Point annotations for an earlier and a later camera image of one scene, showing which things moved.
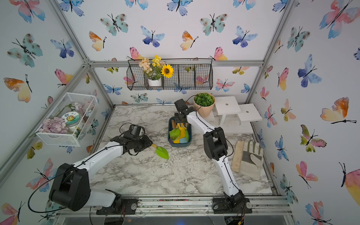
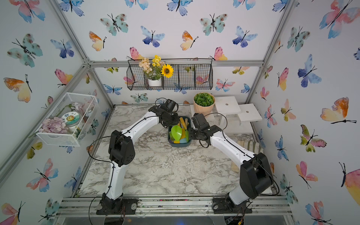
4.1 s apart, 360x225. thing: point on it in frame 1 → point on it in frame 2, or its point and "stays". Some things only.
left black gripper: [147, 143] → [176, 121]
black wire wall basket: [189, 74] stays
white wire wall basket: [69, 121] stays
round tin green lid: [71, 119] stays
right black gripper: [176, 119] → [191, 130]
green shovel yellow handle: [161, 152] → [176, 131]
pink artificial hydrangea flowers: [55, 125] stays
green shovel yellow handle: [174, 133] stays
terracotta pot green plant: [204, 102] stays
